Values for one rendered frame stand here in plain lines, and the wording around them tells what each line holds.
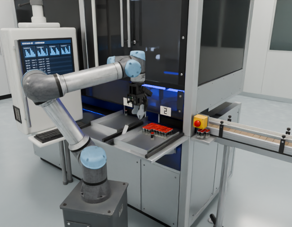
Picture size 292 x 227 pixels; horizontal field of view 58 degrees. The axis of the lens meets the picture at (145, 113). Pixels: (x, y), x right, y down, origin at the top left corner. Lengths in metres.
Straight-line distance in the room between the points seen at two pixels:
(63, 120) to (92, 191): 0.35
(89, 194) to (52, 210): 1.36
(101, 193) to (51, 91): 0.53
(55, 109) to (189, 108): 0.83
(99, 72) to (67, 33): 1.06
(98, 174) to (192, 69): 0.82
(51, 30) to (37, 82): 1.03
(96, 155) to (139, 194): 1.10
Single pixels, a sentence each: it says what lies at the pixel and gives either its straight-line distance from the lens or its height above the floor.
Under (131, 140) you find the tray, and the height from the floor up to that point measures 0.88.
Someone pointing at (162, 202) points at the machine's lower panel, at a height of 0.28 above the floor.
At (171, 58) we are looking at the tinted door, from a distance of 1.69.
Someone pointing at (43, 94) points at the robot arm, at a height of 1.32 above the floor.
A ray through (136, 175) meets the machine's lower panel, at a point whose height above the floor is 0.41.
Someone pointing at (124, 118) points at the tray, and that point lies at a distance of 2.05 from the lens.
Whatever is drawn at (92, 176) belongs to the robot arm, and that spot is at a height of 0.92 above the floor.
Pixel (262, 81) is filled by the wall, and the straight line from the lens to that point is 6.29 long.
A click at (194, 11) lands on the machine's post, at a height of 1.64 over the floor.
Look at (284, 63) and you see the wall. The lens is 6.15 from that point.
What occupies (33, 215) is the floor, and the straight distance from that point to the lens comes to 2.63.
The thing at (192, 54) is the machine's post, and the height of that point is 1.41.
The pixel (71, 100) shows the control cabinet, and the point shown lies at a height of 0.99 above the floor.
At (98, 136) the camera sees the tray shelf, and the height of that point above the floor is 0.88.
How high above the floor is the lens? 1.58
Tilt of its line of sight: 19 degrees down
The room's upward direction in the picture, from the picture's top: straight up
